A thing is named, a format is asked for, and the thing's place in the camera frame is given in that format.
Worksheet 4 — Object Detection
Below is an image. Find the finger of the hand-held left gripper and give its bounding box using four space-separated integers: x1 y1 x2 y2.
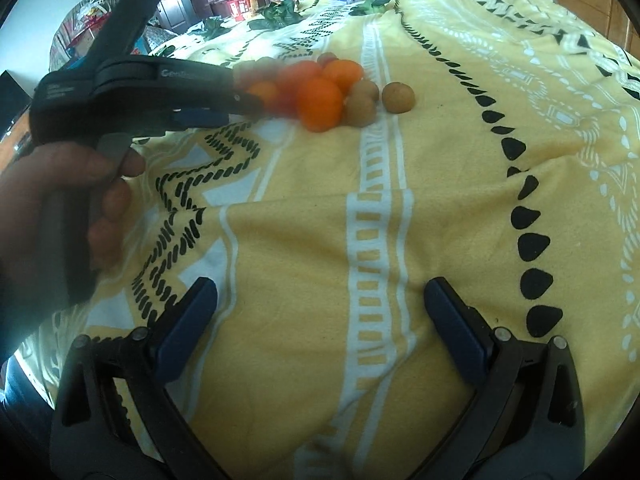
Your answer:
172 109 232 129
231 87 267 117

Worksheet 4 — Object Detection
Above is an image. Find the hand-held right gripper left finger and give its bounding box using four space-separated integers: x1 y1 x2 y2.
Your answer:
50 276 231 480

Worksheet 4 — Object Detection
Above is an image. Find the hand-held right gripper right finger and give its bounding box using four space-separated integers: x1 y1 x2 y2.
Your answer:
423 276 586 480

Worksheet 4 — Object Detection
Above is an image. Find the small orange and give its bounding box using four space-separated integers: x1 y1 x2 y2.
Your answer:
247 81 281 112

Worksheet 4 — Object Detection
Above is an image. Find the beige round fruit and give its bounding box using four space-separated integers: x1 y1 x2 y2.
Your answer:
235 57 276 85

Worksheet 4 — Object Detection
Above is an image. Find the brown round fruit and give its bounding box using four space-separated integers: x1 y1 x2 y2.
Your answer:
382 81 417 112
348 79 380 105
342 94 376 128

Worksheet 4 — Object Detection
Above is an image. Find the person's left hand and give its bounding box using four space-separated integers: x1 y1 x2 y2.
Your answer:
0 140 147 306

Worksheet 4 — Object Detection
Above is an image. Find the clear plastic wrapped basket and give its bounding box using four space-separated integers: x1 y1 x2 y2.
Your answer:
50 0 132 70

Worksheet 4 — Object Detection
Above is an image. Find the red box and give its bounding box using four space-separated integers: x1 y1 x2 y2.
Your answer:
227 0 261 22

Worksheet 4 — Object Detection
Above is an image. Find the black television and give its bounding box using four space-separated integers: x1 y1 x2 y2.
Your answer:
0 70 32 137

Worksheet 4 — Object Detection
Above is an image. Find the yellow patterned blanket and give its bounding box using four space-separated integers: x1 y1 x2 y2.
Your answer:
15 0 640 480

